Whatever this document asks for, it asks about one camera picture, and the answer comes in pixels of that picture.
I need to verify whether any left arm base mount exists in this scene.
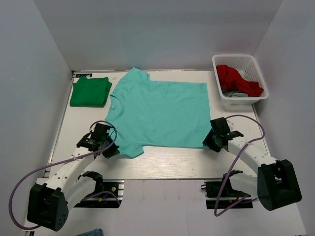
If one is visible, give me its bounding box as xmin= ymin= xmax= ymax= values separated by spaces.
xmin=74 ymin=171 xmax=124 ymax=208

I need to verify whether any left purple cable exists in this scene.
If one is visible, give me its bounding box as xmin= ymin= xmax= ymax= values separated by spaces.
xmin=8 ymin=119 xmax=122 ymax=231

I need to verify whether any folded green t-shirt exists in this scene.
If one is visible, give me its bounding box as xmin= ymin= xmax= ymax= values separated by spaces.
xmin=69 ymin=76 xmax=112 ymax=108

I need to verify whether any purple cable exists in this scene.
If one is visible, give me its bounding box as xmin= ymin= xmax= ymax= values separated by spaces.
xmin=8 ymin=119 xmax=122 ymax=231
xmin=213 ymin=114 xmax=266 ymax=217

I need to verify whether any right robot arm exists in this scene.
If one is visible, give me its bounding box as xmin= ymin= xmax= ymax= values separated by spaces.
xmin=201 ymin=118 xmax=302 ymax=216

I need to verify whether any blue label sticker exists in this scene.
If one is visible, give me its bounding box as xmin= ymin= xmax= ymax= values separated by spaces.
xmin=75 ymin=73 xmax=93 ymax=78

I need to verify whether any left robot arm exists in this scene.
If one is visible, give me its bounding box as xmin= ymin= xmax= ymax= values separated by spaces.
xmin=27 ymin=121 xmax=119 ymax=232

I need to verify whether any white plastic basket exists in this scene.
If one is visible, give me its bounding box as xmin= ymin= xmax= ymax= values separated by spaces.
xmin=212 ymin=54 xmax=269 ymax=106

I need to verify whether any dark teal cloth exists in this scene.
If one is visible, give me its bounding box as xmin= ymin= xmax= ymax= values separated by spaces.
xmin=77 ymin=228 xmax=104 ymax=236

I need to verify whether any teal t-shirt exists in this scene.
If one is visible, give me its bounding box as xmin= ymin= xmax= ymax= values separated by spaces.
xmin=105 ymin=67 xmax=211 ymax=157

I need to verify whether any grey garment in basket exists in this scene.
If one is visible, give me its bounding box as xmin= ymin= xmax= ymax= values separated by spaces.
xmin=222 ymin=89 xmax=249 ymax=98

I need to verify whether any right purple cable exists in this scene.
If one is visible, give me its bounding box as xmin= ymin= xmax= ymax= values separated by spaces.
xmin=213 ymin=114 xmax=266 ymax=217

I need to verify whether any red t-shirt in basket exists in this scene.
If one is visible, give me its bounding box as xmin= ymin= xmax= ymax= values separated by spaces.
xmin=216 ymin=65 xmax=264 ymax=97

